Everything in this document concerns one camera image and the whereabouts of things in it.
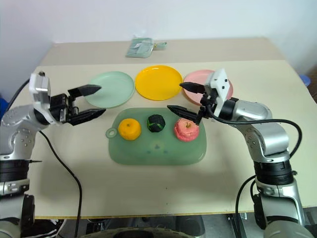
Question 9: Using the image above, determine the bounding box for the black white striped shoe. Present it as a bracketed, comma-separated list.
[34, 218, 67, 238]

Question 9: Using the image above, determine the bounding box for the light green plate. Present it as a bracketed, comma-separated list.
[85, 71, 136, 109]

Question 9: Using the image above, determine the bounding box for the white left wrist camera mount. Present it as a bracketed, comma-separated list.
[29, 71, 57, 125]

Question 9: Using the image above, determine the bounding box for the translucent green cutting board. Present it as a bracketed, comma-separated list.
[106, 107, 208, 166]

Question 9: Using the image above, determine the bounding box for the yellow plate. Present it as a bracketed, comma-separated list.
[135, 64, 183, 101]

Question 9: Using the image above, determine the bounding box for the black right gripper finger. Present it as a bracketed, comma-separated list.
[166, 105, 202, 125]
[179, 82, 206, 95]

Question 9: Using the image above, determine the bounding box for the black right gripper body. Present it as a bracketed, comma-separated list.
[197, 85, 220, 118]

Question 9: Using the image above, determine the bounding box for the dark green vegetable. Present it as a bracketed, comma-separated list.
[147, 114, 166, 133]

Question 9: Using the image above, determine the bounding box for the blue plastic object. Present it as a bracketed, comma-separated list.
[0, 98, 12, 117]

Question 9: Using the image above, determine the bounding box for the blue plastic stool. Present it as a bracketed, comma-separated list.
[299, 73, 312, 87]

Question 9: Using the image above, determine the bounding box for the black metal table frame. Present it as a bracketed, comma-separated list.
[226, 212, 248, 238]

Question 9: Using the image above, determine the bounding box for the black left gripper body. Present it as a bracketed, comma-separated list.
[49, 92, 80, 124]

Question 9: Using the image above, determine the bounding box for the pink toy apple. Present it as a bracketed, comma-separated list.
[173, 118, 200, 143]

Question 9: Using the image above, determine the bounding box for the green plastic pouch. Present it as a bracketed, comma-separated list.
[125, 37, 155, 59]

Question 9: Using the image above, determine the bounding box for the pink plate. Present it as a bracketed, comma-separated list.
[182, 70, 235, 106]

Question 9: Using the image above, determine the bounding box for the orange toy fruit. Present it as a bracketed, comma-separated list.
[118, 118, 142, 141]

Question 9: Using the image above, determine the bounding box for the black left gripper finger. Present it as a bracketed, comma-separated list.
[65, 108, 107, 126]
[67, 84, 103, 98]

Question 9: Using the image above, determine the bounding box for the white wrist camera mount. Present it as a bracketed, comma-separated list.
[204, 67, 233, 118]
[29, 71, 57, 125]

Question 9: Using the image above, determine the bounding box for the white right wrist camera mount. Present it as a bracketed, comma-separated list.
[204, 67, 233, 118]

